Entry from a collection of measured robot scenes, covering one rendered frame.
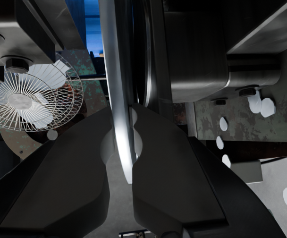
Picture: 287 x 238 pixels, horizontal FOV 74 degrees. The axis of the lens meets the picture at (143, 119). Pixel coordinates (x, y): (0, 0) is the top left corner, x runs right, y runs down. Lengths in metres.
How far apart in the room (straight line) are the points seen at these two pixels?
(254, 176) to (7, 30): 0.51
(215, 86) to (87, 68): 1.48
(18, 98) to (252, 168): 0.99
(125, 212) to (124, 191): 0.69
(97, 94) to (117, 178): 5.58
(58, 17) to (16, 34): 0.06
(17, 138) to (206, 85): 1.62
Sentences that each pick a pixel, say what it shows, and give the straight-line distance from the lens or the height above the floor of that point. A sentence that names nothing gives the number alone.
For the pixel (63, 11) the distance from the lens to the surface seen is 0.26.
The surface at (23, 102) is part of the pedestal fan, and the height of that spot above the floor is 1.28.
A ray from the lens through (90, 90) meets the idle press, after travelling 1.59.
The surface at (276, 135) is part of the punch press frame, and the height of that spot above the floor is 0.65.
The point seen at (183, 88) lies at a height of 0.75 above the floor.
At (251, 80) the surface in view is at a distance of 0.22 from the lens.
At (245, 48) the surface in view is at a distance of 0.21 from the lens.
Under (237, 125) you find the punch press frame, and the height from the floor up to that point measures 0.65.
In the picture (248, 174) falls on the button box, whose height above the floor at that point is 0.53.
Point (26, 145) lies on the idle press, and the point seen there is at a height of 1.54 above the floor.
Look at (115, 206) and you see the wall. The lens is 7.21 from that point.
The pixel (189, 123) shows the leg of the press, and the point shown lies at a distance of 0.49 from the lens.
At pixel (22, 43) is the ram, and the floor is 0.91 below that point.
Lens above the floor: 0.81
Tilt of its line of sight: 6 degrees down
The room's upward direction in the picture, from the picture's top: 94 degrees counter-clockwise
